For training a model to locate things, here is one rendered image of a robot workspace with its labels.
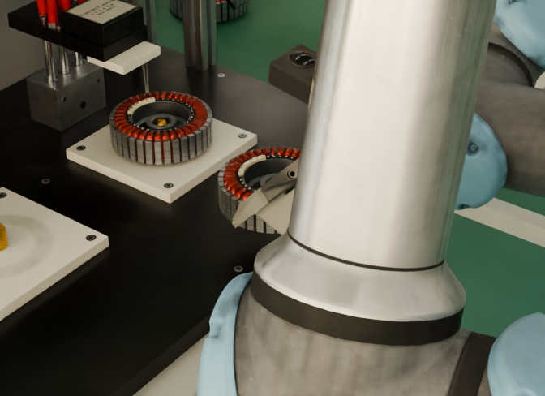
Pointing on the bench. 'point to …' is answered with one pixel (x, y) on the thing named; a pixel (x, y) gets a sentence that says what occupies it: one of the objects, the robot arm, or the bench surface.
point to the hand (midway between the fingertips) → (272, 187)
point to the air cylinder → (66, 94)
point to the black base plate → (130, 239)
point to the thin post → (146, 78)
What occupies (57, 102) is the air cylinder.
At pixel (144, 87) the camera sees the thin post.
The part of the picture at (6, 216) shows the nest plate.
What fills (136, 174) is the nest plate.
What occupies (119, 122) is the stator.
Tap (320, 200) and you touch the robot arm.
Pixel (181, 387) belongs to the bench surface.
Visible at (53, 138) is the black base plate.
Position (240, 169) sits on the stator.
